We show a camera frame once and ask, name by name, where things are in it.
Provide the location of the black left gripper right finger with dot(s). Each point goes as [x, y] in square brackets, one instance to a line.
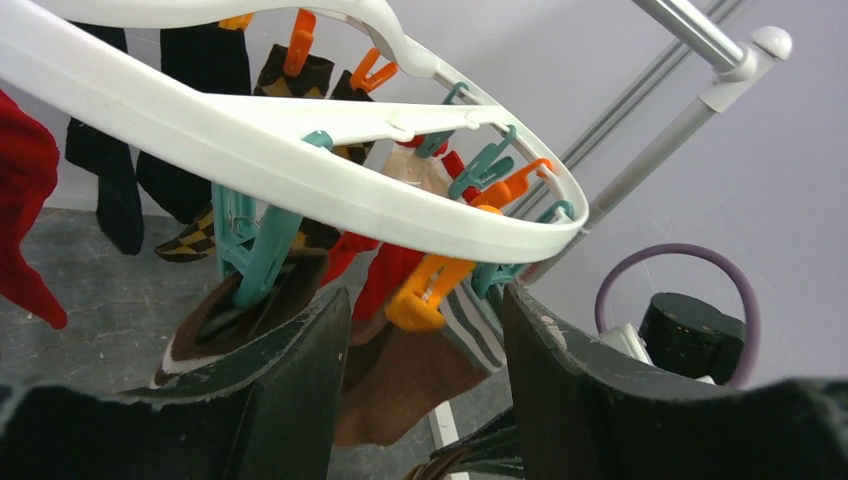
[586, 411]

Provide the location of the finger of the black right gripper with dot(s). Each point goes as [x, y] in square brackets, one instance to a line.
[492, 449]

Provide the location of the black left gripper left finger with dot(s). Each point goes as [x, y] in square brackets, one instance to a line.
[265, 411]

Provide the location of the red cloth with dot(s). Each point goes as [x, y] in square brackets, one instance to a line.
[29, 175]

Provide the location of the yellow cloth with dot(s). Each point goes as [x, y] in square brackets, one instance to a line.
[216, 326]

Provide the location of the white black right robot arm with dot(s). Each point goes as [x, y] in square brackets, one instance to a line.
[678, 333]

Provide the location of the orange clothes clip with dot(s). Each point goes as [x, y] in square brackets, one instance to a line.
[300, 43]
[414, 306]

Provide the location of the teal clothes clip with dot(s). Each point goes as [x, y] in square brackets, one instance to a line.
[253, 247]

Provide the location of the white round clip hanger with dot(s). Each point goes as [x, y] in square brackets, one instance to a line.
[256, 145]

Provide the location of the brown striped sock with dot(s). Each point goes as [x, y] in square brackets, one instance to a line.
[393, 379]

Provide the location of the red white santa sock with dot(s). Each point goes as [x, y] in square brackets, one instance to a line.
[392, 264]

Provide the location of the white metal drying rack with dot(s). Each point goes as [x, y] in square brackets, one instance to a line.
[737, 66]

